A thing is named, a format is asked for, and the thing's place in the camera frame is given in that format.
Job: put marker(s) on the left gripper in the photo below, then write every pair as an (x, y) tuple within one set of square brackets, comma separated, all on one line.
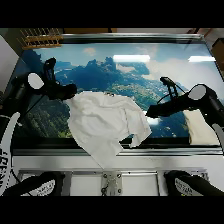
[(63, 91)]

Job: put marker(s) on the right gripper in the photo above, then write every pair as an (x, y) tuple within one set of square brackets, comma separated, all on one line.
[(164, 109)]

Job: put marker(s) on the white T-shirt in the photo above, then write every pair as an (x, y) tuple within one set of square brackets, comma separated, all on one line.
[(103, 123)]

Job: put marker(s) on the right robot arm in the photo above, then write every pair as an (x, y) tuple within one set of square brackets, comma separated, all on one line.
[(206, 96)]

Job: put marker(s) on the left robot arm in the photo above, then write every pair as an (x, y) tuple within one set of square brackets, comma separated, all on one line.
[(20, 88)]

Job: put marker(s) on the cream garment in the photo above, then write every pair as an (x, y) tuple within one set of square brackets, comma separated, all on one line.
[(200, 128)]

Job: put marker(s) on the wooden rack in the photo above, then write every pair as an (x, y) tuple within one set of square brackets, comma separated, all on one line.
[(41, 38)]

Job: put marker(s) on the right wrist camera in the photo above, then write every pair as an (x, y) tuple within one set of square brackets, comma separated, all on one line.
[(169, 87)]

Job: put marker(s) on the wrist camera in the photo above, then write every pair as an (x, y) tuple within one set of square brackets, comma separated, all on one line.
[(169, 87), (50, 69)]

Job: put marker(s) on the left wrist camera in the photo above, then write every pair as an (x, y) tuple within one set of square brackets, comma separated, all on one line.
[(50, 69)]

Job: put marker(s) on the silver frame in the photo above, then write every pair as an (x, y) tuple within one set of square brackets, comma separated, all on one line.
[(113, 156)]

